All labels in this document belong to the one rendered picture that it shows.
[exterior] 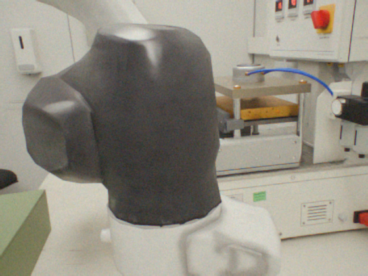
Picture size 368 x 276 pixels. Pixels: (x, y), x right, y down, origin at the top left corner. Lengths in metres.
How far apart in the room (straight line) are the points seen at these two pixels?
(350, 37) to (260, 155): 0.30
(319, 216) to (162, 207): 0.68
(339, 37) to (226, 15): 1.68
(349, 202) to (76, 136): 0.74
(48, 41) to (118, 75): 2.18
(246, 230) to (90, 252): 0.64
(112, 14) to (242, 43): 2.09
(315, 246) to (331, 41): 0.45
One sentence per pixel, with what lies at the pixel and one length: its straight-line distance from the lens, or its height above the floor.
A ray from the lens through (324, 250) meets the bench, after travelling 0.87.
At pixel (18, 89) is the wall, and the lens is 2.46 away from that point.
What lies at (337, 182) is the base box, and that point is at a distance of 0.86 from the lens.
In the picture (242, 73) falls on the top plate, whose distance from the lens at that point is 0.85.
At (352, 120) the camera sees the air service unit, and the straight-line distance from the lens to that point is 0.75.
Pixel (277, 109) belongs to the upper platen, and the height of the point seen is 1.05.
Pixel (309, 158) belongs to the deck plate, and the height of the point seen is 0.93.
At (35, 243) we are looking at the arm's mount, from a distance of 0.87.
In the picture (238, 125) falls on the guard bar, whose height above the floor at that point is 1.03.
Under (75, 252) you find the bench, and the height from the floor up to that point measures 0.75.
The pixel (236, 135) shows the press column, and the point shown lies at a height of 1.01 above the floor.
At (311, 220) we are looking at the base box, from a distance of 0.87.
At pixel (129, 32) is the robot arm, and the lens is 0.22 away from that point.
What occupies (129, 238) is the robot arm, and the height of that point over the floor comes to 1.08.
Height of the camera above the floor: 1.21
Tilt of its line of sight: 16 degrees down
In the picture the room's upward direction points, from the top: 2 degrees counter-clockwise
